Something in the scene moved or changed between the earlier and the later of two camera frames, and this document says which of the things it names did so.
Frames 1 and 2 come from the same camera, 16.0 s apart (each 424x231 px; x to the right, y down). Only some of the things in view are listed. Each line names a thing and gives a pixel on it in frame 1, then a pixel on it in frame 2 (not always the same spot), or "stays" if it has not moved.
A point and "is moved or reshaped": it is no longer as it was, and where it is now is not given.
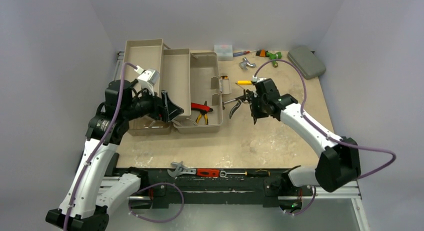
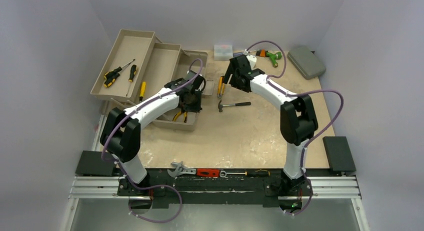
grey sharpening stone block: (306, 62) stays
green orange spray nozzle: (263, 53) stays
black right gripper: (253, 105) to (233, 79)
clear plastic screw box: (224, 52) stays
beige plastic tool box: (190, 79) is moved or reshaped
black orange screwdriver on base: (260, 173) stays
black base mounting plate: (164, 190) stays
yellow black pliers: (199, 117) to (185, 115)
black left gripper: (160, 105) to (195, 108)
